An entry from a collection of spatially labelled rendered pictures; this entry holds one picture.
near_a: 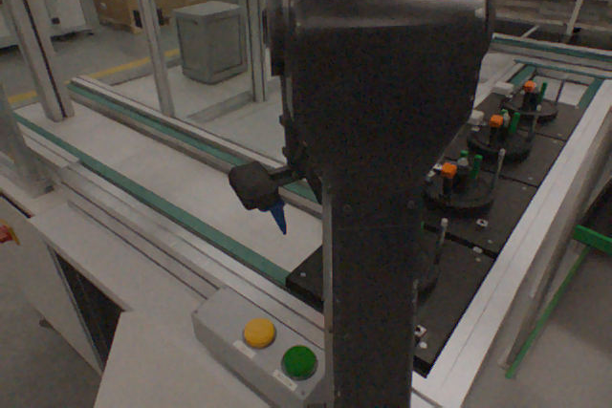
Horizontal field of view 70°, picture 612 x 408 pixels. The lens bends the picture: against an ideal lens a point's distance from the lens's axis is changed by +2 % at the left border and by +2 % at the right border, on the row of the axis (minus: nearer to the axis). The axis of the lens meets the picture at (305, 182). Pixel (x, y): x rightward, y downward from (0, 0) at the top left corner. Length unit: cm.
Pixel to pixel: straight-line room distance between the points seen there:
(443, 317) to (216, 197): 53
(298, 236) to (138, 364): 34
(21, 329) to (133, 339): 139
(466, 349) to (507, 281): 15
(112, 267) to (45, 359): 112
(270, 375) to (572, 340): 35
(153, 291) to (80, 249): 21
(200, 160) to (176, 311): 42
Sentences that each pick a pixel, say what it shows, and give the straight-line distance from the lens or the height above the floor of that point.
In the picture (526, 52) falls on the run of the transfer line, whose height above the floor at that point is 93.
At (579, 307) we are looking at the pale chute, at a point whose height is 107.
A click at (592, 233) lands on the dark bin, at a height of 121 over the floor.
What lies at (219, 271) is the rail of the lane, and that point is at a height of 96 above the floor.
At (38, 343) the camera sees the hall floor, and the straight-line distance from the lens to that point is 208.
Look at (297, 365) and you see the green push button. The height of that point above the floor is 97.
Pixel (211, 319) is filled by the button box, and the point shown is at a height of 96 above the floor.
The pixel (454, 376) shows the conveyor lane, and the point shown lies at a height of 95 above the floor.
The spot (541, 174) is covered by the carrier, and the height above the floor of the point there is 97.
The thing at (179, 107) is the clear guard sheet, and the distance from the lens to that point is 119.
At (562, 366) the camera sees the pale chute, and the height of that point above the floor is 102.
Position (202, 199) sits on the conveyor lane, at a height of 92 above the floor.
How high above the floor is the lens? 146
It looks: 34 degrees down
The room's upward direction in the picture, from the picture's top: straight up
